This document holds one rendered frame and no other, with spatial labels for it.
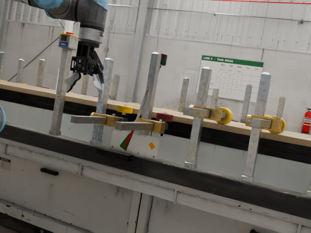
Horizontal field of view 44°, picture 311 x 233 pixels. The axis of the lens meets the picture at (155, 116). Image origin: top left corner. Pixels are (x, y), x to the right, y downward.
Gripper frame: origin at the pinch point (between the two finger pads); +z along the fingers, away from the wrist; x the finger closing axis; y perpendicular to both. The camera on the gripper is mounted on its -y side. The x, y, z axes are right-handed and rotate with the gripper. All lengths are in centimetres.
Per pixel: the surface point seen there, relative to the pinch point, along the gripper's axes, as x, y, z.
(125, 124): 14.5, -9.0, 8.4
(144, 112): 11.1, -35.5, 3.6
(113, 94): -64, -152, 0
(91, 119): -9.1, -24.2, 10.5
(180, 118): 23, -56, 5
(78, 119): -10.0, -15.0, 10.5
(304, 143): 81, -50, 5
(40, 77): -143, -160, -4
